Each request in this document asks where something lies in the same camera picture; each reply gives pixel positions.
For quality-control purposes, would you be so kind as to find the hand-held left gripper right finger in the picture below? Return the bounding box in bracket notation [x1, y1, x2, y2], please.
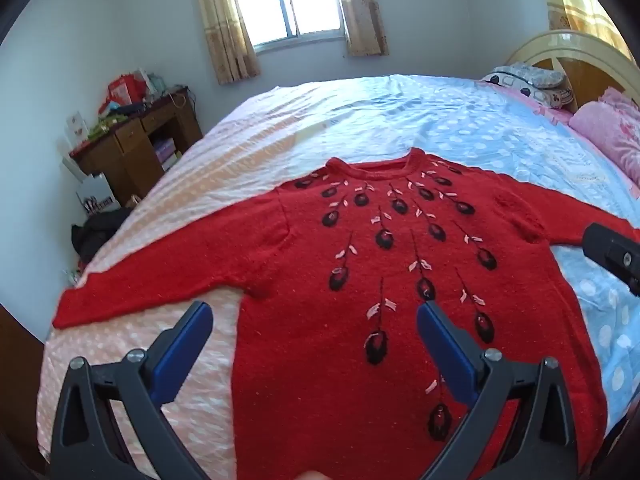
[416, 301, 581, 480]

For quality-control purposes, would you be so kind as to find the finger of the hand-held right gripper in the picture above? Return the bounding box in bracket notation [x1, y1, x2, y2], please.
[582, 222, 640, 297]

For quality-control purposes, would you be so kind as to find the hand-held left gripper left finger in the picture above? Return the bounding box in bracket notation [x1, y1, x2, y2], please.
[50, 301, 215, 480]

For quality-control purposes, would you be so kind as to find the red knitted sweater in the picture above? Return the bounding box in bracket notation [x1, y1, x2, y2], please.
[52, 147, 640, 480]

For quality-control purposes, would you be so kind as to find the pink floral pillow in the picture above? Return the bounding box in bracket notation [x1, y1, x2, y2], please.
[570, 87, 640, 186]

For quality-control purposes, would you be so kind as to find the black bag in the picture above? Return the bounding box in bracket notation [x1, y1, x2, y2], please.
[71, 207, 133, 265]

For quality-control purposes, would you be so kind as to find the brown wooden door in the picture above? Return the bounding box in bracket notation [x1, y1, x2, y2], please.
[0, 305, 51, 463]

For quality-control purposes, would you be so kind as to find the white paper bag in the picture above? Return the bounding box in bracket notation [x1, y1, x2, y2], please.
[76, 173, 121, 216]

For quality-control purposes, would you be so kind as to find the grey patterned pillow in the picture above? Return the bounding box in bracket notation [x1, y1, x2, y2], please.
[481, 62, 576, 111]

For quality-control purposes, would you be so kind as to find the stack of books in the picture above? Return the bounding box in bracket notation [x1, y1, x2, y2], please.
[152, 139, 179, 172]

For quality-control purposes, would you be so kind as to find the brown wooden desk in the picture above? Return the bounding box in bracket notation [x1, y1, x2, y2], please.
[70, 86, 203, 200]

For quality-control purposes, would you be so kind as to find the cream wooden headboard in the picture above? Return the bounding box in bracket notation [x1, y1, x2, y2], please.
[505, 30, 640, 111]

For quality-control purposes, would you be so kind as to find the bed with pastel sheet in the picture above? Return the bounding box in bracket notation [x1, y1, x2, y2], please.
[37, 74, 640, 480]

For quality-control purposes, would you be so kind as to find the yellow curtain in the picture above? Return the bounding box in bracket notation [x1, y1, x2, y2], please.
[537, 0, 636, 66]

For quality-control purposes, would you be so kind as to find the red bag on desk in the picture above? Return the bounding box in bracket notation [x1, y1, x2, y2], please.
[107, 74, 151, 107]

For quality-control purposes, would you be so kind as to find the long beige curtain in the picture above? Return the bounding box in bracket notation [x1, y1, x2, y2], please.
[190, 0, 262, 86]

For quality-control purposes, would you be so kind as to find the short beige curtain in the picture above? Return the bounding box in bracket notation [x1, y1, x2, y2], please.
[332, 0, 390, 58]

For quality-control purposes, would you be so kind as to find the window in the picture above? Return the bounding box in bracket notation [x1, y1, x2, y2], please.
[227, 0, 347, 45]

